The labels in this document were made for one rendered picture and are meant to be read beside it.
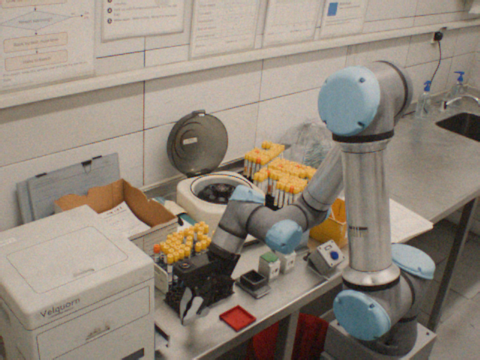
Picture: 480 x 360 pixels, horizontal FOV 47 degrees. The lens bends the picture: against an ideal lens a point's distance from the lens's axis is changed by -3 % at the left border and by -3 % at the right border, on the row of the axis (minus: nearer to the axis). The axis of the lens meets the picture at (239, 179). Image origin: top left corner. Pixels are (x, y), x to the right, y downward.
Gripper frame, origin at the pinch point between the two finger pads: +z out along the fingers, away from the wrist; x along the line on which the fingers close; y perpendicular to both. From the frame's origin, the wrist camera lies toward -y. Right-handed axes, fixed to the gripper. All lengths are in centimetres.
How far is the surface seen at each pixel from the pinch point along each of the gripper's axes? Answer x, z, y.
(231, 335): -7.4, -0.6, 10.4
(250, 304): -1.7, -6.7, 21.0
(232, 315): -2.1, -3.4, 14.7
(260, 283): 0.5, -12.1, 24.1
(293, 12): 58, -95, 54
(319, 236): 7, -27, 53
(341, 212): 9, -37, 62
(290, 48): 56, -82, 59
